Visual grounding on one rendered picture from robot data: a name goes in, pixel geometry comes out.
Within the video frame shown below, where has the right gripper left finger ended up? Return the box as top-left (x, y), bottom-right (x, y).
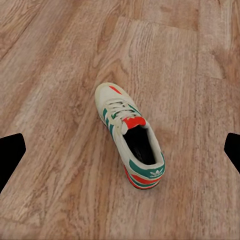
top-left (0, 133), bottom-right (26, 193)

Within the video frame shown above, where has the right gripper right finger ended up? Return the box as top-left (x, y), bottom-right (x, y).
top-left (224, 133), bottom-right (240, 173)

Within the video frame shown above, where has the gym shoe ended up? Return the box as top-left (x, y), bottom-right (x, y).
top-left (94, 82), bottom-right (165, 190)

